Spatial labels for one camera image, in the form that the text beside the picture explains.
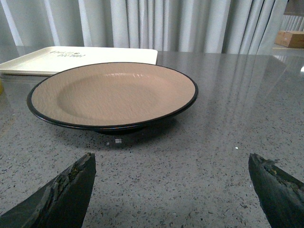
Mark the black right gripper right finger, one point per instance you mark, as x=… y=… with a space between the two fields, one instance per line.
x=281 y=196

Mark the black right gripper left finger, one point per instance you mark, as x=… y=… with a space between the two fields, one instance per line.
x=61 y=203

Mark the beige plate with black rim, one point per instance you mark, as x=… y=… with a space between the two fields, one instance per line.
x=112 y=97

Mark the white rectangular tray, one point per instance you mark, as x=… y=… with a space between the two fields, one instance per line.
x=51 y=60

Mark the yellow rimmed bamboo steamer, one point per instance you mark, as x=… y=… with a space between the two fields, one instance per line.
x=1 y=88

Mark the brown cardboard box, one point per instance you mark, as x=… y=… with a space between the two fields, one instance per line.
x=291 y=39

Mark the grey pleated curtain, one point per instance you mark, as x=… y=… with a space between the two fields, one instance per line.
x=211 y=26

